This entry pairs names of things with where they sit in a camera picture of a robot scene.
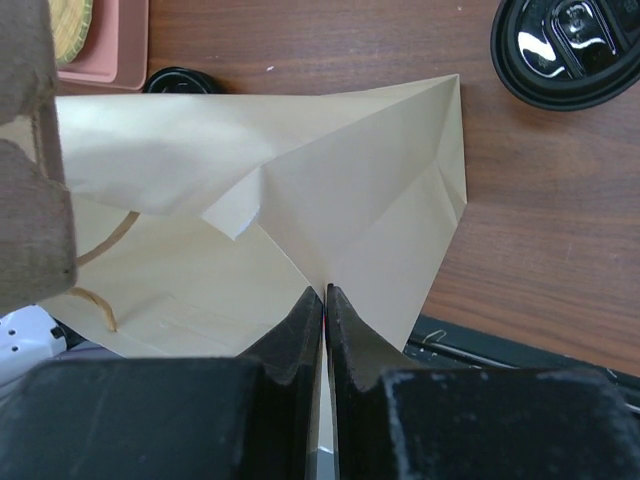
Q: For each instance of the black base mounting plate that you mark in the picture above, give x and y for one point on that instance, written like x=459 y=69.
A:
x=442 y=345

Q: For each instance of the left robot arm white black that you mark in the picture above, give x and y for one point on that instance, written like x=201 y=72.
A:
x=28 y=337

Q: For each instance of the brown paper bag with handles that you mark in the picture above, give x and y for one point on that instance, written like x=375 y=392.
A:
x=205 y=217

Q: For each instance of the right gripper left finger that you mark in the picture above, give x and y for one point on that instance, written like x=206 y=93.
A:
x=253 y=416

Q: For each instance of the salmon pink tray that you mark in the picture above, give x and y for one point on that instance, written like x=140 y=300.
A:
x=115 y=53

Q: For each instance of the black cup lid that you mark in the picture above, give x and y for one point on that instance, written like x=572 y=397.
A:
x=566 y=55

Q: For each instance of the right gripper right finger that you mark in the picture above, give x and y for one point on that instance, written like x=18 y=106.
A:
x=396 y=419

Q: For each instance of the yellow woven coaster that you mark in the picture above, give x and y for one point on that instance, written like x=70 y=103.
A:
x=70 y=24

